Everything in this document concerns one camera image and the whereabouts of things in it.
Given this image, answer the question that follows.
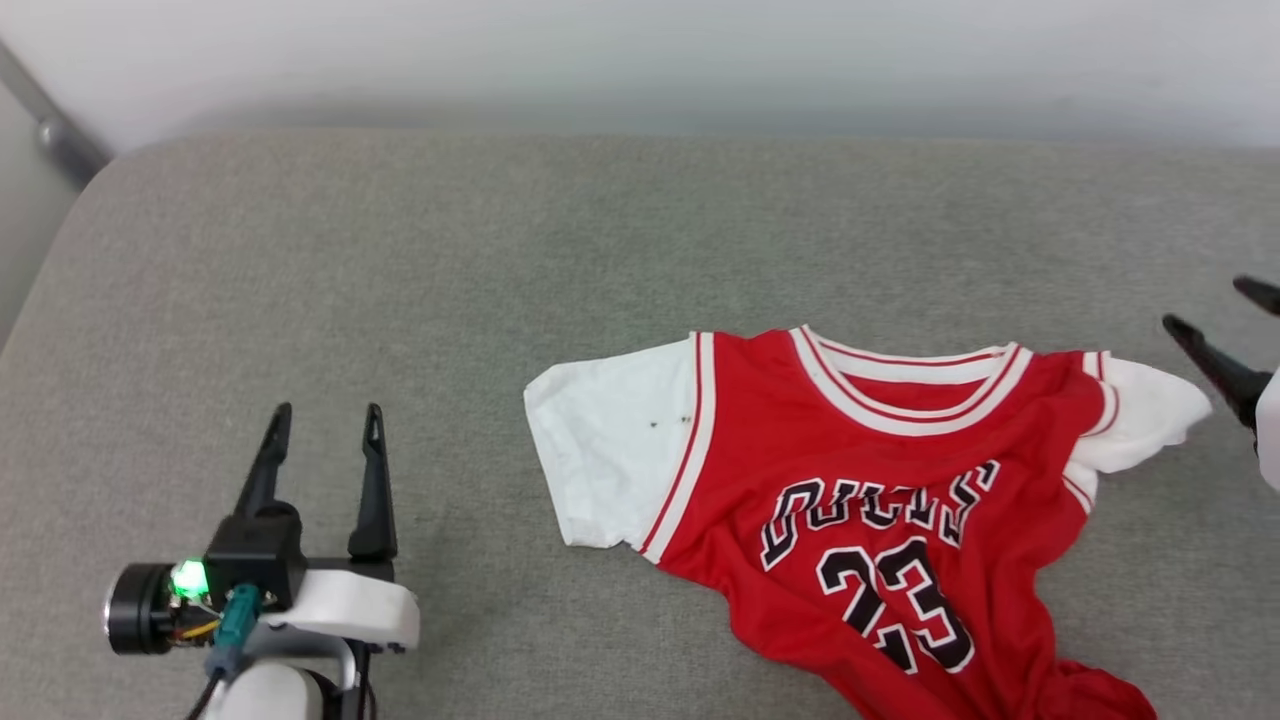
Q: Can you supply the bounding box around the red white basketball jersey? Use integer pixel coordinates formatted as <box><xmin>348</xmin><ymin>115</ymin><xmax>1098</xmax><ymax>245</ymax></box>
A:
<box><xmin>523</xmin><ymin>323</ymin><xmax>1214</xmax><ymax>720</ymax></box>

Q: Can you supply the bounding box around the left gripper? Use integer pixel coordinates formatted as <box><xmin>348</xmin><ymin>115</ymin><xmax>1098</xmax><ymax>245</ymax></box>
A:
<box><xmin>103</xmin><ymin>403</ymin><xmax>399</xmax><ymax>656</ymax></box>

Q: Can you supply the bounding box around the teal left cable connector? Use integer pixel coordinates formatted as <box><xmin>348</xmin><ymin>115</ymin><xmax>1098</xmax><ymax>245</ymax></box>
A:
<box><xmin>204</xmin><ymin>585</ymin><xmax>264</xmax><ymax>683</ymax></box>

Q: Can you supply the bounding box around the grey metal pole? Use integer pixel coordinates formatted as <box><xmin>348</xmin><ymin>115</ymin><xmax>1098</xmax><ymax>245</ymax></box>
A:
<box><xmin>0</xmin><ymin>40</ymin><xmax>111</xmax><ymax>191</ymax></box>

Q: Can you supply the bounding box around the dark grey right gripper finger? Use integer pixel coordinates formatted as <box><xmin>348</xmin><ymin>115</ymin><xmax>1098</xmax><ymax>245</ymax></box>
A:
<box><xmin>1162</xmin><ymin>315</ymin><xmax>1272</xmax><ymax>432</ymax></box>
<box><xmin>1232</xmin><ymin>276</ymin><xmax>1280</xmax><ymax>317</ymax></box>

